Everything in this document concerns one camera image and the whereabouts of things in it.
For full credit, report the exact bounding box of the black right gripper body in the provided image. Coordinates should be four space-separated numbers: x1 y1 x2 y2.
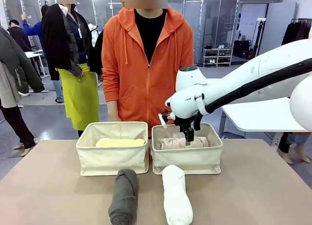
174 116 196 133

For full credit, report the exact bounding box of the pink towel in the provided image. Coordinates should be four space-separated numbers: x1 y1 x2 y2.
156 135 210 151

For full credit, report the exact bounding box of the white towel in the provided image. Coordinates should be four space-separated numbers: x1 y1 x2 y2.
161 164 194 225

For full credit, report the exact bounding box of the yellow towel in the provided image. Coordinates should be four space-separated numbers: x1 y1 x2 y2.
95 137 146 148

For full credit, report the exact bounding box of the grey towel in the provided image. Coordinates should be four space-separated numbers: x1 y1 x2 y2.
108 168 138 225

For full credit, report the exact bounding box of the person's right hand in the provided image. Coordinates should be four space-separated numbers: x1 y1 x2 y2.
107 100 122 122

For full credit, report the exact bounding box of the beige fabric basket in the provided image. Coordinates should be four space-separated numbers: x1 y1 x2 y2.
151 122 223 175
76 121 150 177

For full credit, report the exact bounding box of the person in orange hoodie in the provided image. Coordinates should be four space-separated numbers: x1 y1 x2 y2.
100 0 195 138

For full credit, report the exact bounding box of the white shoe rack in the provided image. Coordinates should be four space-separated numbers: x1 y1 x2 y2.
202 47 234 68

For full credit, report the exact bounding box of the white side table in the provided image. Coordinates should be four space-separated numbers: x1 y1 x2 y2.
220 96 312 148

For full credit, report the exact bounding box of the black suitcase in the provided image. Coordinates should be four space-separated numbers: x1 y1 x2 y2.
233 39 252 59

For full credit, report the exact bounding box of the black tripod pole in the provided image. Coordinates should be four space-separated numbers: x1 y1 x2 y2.
252 18 267 58

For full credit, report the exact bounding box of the person in black jacket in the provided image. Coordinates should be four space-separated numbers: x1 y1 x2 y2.
94 0 130 75

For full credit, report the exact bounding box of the clothes rack with dark garments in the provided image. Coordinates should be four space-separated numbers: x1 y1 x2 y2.
281 18 312 46

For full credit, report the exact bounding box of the figure in black coat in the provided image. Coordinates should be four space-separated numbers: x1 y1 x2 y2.
41 0 103 81

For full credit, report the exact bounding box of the white background table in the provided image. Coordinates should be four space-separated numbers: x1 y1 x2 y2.
23 51 47 77

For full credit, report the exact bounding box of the person in blue jacket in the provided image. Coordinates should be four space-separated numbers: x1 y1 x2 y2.
21 13 65 104

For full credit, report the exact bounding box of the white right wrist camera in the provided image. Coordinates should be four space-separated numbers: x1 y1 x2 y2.
157 110 176 130

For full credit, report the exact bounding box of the white strap on right arm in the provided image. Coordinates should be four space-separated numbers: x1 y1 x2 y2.
194 93 211 116

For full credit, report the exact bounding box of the black braided cable bundle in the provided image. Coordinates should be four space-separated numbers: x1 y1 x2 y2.
193 57 312 131

